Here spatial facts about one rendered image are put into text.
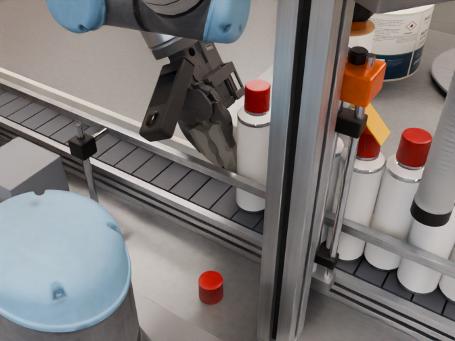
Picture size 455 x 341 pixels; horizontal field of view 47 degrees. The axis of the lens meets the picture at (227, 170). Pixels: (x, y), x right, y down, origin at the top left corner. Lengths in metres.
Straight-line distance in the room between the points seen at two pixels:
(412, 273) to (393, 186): 0.12
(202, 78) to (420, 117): 0.47
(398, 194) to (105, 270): 0.36
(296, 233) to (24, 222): 0.25
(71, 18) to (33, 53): 0.79
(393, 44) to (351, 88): 0.62
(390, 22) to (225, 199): 0.50
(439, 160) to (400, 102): 0.61
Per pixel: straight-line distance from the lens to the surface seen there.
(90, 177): 0.84
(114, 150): 0.92
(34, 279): 0.41
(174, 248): 0.80
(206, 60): 0.75
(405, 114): 1.04
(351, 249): 0.71
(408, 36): 1.11
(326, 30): 0.40
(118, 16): 0.61
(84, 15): 0.61
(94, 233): 0.43
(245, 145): 0.70
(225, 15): 0.54
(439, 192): 0.50
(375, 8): 0.36
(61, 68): 1.31
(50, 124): 1.02
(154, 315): 0.65
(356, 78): 0.48
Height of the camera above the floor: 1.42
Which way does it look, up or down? 39 degrees down
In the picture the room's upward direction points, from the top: straight up
